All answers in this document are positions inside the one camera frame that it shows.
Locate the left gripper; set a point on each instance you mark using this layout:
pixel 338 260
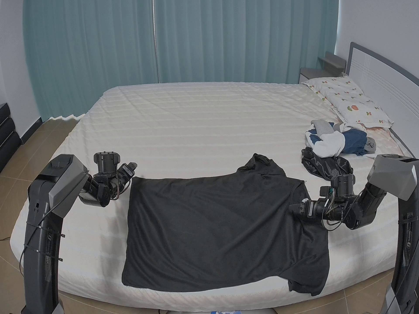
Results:
pixel 127 172

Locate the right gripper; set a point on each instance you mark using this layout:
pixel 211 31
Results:
pixel 309 210

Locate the black T-shirt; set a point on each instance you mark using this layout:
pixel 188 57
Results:
pixel 212 224

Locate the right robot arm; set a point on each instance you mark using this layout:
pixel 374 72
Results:
pixel 392 175

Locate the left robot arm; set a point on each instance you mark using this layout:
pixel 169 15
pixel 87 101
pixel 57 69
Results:
pixel 62 182

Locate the pile of clothes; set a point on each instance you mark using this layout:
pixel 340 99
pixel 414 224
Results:
pixel 327 146

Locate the bed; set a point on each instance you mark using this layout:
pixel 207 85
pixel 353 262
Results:
pixel 196 126

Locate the white printed pillow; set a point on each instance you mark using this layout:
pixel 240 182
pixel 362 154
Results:
pixel 350 96

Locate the black chest of drawers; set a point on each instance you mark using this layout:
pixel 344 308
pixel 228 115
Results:
pixel 8 136

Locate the blue-green curtain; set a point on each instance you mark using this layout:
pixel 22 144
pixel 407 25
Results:
pixel 245 28
pixel 91 44

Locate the grey bedside table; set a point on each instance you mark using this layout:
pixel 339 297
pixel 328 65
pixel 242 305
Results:
pixel 311 74

